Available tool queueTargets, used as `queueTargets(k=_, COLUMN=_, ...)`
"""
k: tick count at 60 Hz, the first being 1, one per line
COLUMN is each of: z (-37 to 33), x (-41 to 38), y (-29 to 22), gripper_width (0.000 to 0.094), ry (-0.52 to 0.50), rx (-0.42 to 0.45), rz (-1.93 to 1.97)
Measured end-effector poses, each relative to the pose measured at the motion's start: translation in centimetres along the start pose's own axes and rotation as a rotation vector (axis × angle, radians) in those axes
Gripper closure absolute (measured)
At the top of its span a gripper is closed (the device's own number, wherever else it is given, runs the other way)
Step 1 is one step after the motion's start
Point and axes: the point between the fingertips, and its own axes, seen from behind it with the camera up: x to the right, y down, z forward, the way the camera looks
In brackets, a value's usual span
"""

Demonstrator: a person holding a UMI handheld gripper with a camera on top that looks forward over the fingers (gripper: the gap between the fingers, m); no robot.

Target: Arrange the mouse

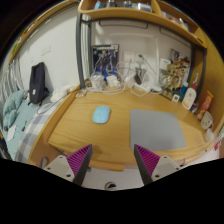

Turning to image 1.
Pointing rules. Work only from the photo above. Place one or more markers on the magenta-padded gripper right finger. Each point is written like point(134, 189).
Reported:
point(163, 165)

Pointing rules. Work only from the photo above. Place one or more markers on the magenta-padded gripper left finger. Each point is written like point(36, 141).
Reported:
point(60, 165)

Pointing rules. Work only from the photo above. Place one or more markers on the light blue computer mouse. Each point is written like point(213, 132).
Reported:
point(101, 114)

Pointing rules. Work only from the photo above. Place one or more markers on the grey mouse pad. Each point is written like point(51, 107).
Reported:
point(155, 130)

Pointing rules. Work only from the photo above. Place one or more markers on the checkered bed sheet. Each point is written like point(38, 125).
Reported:
point(31, 130)

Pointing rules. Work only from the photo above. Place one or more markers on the white mug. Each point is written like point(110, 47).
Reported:
point(207, 120)

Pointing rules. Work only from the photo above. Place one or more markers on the small white cube clock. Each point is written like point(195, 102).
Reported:
point(175, 97)

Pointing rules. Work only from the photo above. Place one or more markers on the white red-capped lotion bottle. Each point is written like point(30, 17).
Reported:
point(189, 99)

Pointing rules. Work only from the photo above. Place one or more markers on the white crumpled plastic bag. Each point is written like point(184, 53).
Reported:
point(61, 93)

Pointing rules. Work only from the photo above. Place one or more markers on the red yellow snack canister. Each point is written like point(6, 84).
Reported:
point(205, 105)

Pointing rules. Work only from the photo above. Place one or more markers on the light blue quilt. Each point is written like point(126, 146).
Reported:
point(13, 106)

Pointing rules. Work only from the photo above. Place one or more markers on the clear plastic wrapper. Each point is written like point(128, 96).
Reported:
point(81, 93)

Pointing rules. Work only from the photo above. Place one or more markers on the blue bottle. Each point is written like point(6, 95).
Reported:
point(184, 91)

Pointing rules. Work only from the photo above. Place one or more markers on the white power strip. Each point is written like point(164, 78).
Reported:
point(145, 88)

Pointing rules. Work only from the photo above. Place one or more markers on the black backpack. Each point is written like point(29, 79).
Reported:
point(37, 83)

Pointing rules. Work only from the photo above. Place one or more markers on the brown tree creature figurine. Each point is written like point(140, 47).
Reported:
point(173, 78)

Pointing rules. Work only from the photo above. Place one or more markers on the tall white blue-tipped bottle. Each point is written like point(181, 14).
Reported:
point(195, 81)

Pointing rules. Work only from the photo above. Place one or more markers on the clear plastic lidded cup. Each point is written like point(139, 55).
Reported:
point(96, 81)

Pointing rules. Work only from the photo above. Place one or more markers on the dark metal tumbler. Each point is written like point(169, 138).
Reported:
point(139, 76)

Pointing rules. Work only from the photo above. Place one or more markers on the white charger block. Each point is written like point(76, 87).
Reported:
point(112, 81)

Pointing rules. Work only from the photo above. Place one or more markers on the small white box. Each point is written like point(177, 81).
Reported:
point(164, 64)

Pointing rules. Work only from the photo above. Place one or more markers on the colourful print box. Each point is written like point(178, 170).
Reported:
point(175, 55)

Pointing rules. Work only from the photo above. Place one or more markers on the wooden shelf unit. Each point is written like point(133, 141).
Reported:
point(133, 14)

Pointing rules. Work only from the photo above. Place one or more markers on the white wall socket panel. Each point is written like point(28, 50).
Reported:
point(130, 56)

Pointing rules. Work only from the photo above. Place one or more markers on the grey metal shelf frame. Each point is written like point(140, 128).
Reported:
point(78, 50)

